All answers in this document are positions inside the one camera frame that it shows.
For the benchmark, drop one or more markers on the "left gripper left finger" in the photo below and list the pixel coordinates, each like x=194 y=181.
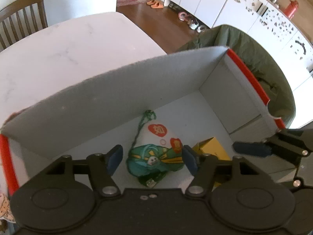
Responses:
x=101 y=169

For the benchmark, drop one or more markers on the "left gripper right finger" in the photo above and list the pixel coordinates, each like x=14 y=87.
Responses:
x=202 y=168

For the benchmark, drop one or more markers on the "small yellow box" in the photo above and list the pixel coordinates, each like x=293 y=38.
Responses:
x=213 y=147

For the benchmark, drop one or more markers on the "green embroidered pouch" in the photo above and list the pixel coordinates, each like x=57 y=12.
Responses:
x=155 y=151

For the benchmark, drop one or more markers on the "red cardboard box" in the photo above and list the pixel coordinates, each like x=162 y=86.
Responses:
x=49 y=110

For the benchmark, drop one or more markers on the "green jacket on chair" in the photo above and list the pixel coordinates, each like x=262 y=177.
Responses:
x=260 y=63

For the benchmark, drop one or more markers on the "red bottle on counter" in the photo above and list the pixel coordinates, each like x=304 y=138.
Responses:
x=291 y=9

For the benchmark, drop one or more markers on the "orange slippers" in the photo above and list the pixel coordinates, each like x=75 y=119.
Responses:
x=154 y=4

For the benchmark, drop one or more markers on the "wooden dining chair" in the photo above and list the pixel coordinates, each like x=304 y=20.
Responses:
x=21 y=19

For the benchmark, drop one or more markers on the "white wall cabinet unit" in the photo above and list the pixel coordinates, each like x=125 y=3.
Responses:
x=265 y=23

